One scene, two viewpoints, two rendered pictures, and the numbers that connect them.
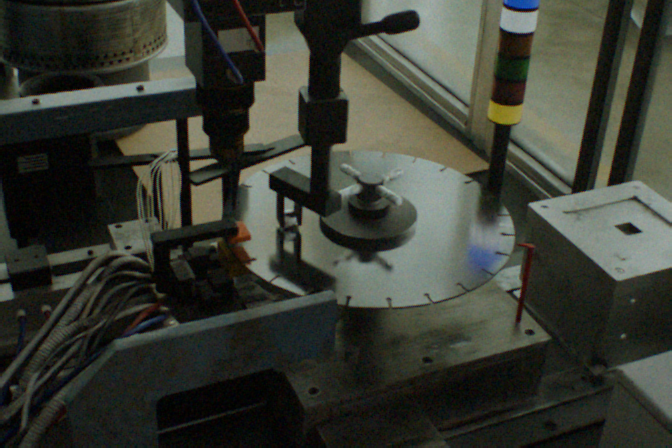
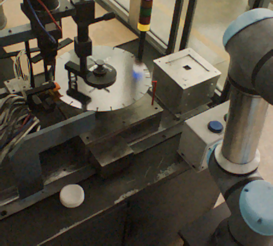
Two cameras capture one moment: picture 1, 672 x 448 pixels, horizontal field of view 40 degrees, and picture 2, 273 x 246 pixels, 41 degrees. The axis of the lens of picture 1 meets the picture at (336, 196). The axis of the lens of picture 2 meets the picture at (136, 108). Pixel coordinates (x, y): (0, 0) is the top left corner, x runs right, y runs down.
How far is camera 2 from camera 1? 0.22 m
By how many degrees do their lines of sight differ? 17
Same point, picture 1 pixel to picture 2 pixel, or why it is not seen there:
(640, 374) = (191, 123)
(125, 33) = not seen: outside the picture
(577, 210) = (170, 61)
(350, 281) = (97, 101)
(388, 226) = (107, 78)
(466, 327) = (135, 108)
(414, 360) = (119, 123)
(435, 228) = (123, 77)
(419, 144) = (111, 28)
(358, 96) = not seen: hidden behind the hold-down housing
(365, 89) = not seen: hidden behind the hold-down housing
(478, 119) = (132, 18)
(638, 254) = (190, 77)
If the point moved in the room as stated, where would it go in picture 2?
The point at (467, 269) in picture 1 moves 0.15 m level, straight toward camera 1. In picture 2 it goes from (135, 93) to (134, 128)
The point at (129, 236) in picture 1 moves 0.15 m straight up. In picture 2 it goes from (13, 85) to (5, 48)
